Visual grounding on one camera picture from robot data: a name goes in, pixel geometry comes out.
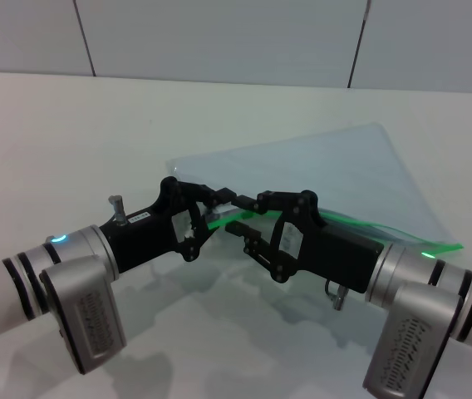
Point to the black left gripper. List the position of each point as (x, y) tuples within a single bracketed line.
[(144, 241)]

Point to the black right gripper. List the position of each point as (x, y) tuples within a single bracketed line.
[(335, 257)]

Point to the clear document bag green zipper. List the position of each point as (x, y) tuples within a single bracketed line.
[(335, 166)]

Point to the left gripper metal connector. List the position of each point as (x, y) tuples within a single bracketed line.
[(117, 210)]

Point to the gripper metal connector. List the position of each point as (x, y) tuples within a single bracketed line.
[(117, 210), (337, 297)]

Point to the right gripper metal connector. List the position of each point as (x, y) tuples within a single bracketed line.
[(337, 297)]

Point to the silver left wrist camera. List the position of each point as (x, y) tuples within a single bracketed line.
[(90, 316)]

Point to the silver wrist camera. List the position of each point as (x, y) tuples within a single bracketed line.
[(410, 345), (90, 316)]

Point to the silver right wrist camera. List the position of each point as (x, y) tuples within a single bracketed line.
[(410, 345)]

